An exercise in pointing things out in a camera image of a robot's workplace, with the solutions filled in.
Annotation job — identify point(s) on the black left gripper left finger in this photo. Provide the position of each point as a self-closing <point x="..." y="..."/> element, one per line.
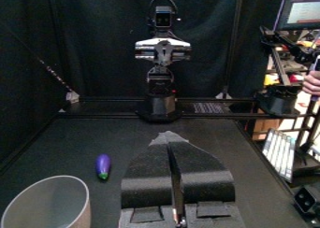
<point x="147" y="182"/>

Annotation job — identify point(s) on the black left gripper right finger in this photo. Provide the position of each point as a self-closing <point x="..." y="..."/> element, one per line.
<point x="204" y="178"/>

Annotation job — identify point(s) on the purple toy eggplant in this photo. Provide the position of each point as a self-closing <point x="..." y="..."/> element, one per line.
<point x="104" y="166"/>

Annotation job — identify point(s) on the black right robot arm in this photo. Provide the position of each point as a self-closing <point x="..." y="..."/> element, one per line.
<point x="160" y="91"/>

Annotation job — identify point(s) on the pink round plate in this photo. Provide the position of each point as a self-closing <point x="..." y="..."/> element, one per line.
<point x="46" y="203"/>

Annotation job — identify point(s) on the person's hand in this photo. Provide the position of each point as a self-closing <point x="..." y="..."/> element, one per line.
<point x="311" y="83"/>

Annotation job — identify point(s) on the white computer keyboard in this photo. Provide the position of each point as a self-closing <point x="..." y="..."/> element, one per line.
<point x="280" y="153"/>

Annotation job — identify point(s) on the white printed label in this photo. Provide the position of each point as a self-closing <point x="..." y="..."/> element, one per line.
<point x="208" y="107"/>

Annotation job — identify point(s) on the brown cardboard box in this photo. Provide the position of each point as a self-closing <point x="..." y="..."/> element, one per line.
<point x="266" y="129"/>

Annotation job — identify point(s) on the black box with lenses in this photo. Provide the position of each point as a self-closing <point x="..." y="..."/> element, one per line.
<point x="307" y="200"/>

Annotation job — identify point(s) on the thin rod with red marks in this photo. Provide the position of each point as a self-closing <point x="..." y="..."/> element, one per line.
<point x="57" y="74"/>

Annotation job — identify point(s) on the yellow object on shelf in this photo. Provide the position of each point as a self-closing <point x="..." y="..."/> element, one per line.
<point x="271" y="79"/>

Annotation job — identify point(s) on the computer monitor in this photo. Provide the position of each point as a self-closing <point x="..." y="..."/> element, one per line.
<point x="301" y="9"/>

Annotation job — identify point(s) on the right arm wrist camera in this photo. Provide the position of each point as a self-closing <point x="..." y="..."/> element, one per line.
<point x="163" y="17"/>

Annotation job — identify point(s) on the black vertical frame post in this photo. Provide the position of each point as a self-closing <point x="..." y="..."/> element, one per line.
<point x="234" y="41"/>

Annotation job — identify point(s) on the white corner bracket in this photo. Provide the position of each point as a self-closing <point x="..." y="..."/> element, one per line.
<point x="73" y="96"/>
<point x="224" y="95"/>

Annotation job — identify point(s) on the black horizontal frame rail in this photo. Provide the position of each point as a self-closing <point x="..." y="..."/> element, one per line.
<point x="104" y="115"/>

